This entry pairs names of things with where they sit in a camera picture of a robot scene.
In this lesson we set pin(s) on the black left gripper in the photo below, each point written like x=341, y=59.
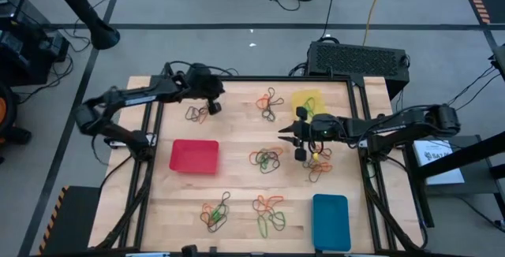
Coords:
x=203, y=83

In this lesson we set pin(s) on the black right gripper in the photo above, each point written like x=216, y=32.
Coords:
x=325, y=129

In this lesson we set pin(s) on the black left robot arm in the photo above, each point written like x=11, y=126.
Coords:
x=130, y=98

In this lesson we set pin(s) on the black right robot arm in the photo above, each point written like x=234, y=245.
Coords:
x=394, y=125

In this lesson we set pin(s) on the yellow plastic basket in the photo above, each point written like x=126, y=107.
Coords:
x=319, y=95

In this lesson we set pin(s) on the red plastic basket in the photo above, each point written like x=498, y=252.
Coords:
x=193, y=156

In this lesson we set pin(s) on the black computer case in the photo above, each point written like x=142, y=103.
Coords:
x=355, y=60

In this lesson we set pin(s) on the blue plastic basket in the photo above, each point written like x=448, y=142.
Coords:
x=331, y=225

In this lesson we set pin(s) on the black floor stand pole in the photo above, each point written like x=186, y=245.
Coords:
x=104, y=36

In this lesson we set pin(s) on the white printed sheet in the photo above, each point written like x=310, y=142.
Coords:
x=422, y=146

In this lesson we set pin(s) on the black metal beam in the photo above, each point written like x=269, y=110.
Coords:
x=473, y=150

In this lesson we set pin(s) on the black equipment cart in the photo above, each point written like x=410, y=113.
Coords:
x=23, y=52

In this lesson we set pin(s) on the dark grey floor platform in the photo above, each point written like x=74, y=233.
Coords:
x=485, y=186

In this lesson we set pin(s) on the orange black wheeled machine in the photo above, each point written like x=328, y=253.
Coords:
x=6, y=111

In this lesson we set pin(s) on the grey device edge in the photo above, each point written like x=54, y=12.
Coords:
x=500, y=58

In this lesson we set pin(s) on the black aluminium table frame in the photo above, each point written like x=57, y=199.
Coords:
x=256, y=78

